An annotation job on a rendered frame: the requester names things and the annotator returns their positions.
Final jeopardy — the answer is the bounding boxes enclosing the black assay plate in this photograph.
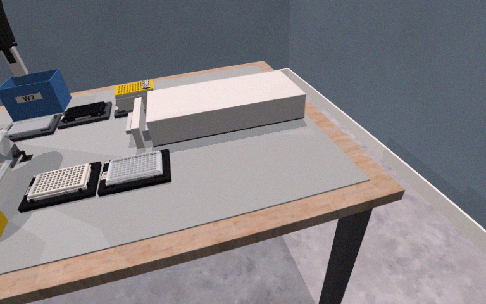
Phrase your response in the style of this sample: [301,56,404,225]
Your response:
[63,101,106,123]

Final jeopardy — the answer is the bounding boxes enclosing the grey bench mat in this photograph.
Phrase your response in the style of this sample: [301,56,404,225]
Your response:
[0,89,370,275]

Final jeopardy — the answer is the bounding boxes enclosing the blue open-top bin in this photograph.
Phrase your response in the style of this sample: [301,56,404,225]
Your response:
[0,69,72,122]

